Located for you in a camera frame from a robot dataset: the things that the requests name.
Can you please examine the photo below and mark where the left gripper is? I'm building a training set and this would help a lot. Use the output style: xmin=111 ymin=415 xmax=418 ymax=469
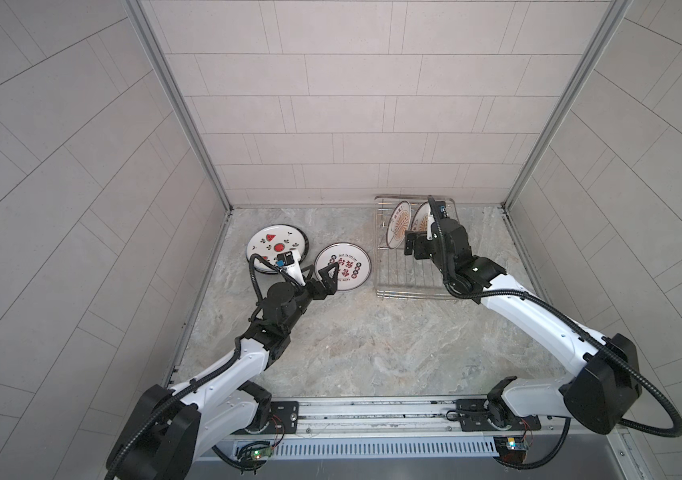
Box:
xmin=277 ymin=263 xmax=338 ymax=336

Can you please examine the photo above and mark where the white red-pattern plate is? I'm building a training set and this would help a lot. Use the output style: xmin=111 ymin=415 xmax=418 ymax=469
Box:
xmin=410 ymin=202 xmax=431 ymax=233

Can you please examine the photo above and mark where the blue striped white plate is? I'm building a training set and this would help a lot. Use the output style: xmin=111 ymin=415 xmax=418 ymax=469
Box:
xmin=250 ymin=225 xmax=311 ymax=276

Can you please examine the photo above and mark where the watermelon pattern plate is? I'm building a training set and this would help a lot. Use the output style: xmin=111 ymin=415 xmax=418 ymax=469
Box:
xmin=246 ymin=224 xmax=307 ymax=265

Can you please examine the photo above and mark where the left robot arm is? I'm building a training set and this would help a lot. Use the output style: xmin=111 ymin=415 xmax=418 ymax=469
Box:
xmin=105 ymin=254 xmax=342 ymax=479

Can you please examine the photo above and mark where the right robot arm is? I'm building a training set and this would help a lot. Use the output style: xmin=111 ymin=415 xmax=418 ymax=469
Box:
xmin=405 ymin=203 xmax=682 ymax=438

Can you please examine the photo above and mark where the left circuit board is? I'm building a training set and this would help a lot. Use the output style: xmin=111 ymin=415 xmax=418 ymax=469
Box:
xmin=237 ymin=441 xmax=273 ymax=465

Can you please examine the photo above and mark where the circuit board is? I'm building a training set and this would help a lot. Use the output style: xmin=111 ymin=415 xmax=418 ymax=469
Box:
xmin=237 ymin=441 xmax=273 ymax=465
xmin=493 ymin=436 xmax=530 ymax=465

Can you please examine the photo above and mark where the right circuit board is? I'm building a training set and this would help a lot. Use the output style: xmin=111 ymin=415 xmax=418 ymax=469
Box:
xmin=493 ymin=436 xmax=530 ymax=465

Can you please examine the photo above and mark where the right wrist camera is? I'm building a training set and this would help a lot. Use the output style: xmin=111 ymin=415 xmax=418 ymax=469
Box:
xmin=427 ymin=199 xmax=446 ymax=240

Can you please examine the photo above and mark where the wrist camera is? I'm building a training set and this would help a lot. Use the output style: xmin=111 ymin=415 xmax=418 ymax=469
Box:
xmin=276 ymin=250 xmax=305 ymax=287
xmin=427 ymin=199 xmax=446 ymax=240

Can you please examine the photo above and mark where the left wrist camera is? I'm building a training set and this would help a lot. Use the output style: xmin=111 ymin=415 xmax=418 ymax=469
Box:
xmin=276 ymin=250 xmax=305 ymax=287

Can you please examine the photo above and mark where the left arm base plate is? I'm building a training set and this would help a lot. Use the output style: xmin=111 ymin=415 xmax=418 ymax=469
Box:
xmin=234 ymin=400 xmax=300 ymax=435

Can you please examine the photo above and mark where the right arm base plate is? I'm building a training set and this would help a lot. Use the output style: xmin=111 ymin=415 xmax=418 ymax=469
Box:
xmin=445 ymin=397 xmax=541 ymax=432

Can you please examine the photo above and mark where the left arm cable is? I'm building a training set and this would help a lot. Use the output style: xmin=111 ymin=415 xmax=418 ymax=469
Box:
xmin=211 ymin=443 xmax=258 ymax=474

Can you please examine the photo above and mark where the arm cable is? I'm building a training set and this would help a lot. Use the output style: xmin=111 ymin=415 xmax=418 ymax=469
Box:
xmin=211 ymin=443 xmax=258 ymax=474
xmin=493 ymin=416 xmax=573 ymax=470

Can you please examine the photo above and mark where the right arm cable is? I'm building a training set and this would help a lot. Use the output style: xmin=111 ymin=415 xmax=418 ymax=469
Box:
xmin=493 ymin=416 xmax=573 ymax=470

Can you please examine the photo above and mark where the aluminium mounting rail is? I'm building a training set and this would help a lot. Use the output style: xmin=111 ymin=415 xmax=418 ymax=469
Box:
xmin=124 ymin=392 xmax=627 ymax=444

